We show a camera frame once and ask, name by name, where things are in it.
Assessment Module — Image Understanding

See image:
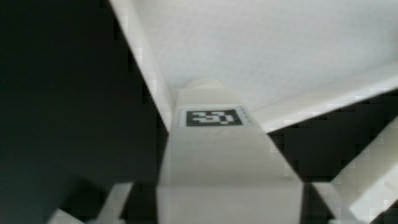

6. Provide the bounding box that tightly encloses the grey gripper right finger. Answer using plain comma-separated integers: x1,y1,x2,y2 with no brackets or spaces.
312,182,356,224

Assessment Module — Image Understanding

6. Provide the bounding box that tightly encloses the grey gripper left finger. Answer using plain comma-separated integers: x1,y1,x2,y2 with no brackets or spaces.
88,182,134,224

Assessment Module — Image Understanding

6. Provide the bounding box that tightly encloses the white desk leg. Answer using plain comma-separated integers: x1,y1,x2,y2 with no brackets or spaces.
157,79,305,224

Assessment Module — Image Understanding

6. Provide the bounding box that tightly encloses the white desk top tray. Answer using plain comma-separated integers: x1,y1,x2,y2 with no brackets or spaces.
109,0,398,131

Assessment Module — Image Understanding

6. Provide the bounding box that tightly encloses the white front fence bar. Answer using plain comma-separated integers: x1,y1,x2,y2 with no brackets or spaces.
333,117,398,224

